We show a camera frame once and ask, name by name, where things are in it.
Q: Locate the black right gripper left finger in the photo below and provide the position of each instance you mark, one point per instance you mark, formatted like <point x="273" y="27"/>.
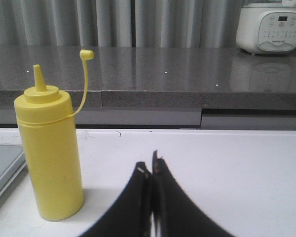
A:
<point x="130" y="214"/>

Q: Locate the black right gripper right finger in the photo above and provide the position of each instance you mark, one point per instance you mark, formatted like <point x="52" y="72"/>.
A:
<point x="174" y="213"/>

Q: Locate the yellow squeeze bottle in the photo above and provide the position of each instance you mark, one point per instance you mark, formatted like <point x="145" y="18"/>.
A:
<point x="46" y="121"/>

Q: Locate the silver electronic kitchen scale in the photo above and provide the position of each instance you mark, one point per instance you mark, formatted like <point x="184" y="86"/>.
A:
<point x="12" y="161"/>

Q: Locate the white kitchen appliance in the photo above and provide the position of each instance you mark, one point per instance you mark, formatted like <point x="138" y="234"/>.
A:
<point x="267" y="26"/>

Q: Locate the grey curtain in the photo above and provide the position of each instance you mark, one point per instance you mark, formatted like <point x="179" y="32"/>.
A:
<point x="120" y="23"/>

